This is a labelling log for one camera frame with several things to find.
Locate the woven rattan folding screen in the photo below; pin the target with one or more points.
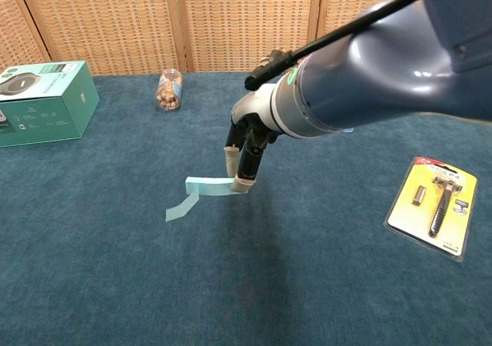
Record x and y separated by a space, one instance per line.
153 23

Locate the clear jar of wooden pegs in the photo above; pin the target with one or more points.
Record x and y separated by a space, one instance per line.
168 92

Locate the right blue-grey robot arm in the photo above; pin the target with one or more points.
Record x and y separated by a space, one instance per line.
365 80

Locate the green cardboard product box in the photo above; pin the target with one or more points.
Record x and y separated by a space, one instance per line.
46 115

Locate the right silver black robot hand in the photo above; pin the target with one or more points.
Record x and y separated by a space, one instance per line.
251 111

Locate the yellow razor blister pack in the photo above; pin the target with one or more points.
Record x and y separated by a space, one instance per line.
438 207

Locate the teal table cloth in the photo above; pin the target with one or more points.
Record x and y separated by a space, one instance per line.
153 277

